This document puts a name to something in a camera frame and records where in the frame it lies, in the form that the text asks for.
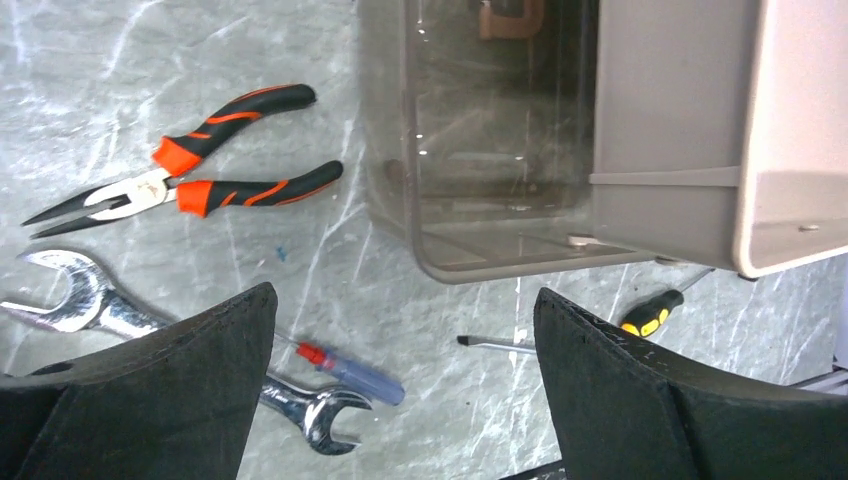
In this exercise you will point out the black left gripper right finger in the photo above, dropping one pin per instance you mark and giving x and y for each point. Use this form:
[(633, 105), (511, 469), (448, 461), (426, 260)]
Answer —
[(626, 408)]

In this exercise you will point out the beige plastic toolbox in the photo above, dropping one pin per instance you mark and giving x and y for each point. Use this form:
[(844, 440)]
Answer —
[(513, 138)]

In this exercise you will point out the large silver open wrench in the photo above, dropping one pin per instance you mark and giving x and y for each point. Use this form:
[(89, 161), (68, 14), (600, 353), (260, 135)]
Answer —
[(94, 301)]

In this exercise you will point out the large black yellow screwdriver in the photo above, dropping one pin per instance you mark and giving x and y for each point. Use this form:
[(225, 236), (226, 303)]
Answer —
[(644, 319), (496, 344)]

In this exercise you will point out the small blue precision screwdriver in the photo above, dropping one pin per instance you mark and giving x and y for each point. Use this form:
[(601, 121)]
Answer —
[(352, 373)]

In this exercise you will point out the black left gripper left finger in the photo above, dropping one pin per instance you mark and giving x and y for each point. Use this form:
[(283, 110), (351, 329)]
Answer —
[(175, 404)]

